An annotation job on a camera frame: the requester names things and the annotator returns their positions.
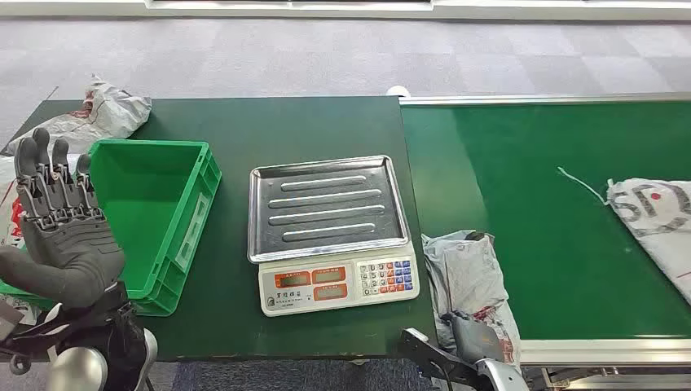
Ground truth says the dark green table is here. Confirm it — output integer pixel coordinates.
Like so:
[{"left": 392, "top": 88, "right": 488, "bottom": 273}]
[{"left": 0, "top": 95, "right": 438, "bottom": 362}]

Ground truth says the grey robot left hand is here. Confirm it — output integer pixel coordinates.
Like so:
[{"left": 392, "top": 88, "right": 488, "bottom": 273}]
[{"left": 0, "top": 127, "right": 126, "bottom": 310}]

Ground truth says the white electronic scale body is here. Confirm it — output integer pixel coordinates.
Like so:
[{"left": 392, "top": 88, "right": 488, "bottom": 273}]
[{"left": 257, "top": 243, "right": 421, "bottom": 318}]

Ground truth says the grey mailer package red print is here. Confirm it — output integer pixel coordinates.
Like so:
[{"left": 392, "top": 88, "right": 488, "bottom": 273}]
[{"left": 421, "top": 231, "right": 523, "bottom": 371}]

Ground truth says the white package large red print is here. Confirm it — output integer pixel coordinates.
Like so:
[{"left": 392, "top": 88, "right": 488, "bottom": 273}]
[{"left": 0, "top": 153, "right": 82, "bottom": 252}]

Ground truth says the green plastic crate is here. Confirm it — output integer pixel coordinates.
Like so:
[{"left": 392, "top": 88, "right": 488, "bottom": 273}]
[{"left": 0, "top": 138, "right": 223, "bottom": 318}]

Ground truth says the stainless steel scale tray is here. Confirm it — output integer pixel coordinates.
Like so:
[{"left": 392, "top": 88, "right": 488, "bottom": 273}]
[{"left": 247, "top": 155, "right": 412, "bottom": 265}]

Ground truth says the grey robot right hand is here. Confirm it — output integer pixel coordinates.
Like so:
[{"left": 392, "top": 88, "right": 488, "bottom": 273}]
[{"left": 441, "top": 310, "right": 506, "bottom": 363}]

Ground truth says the green belt conveyor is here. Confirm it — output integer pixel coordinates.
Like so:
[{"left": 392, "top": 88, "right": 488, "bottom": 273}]
[{"left": 399, "top": 92, "right": 691, "bottom": 391}]

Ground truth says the white package black letter print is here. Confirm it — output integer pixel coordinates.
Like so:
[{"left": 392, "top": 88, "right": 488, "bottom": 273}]
[{"left": 557, "top": 167, "right": 691, "bottom": 306}]

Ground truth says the crumpled grey mailer package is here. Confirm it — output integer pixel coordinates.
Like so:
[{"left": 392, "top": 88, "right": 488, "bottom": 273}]
[{"left": 2, "top": 74, "right": 153, "bottom": 157}]

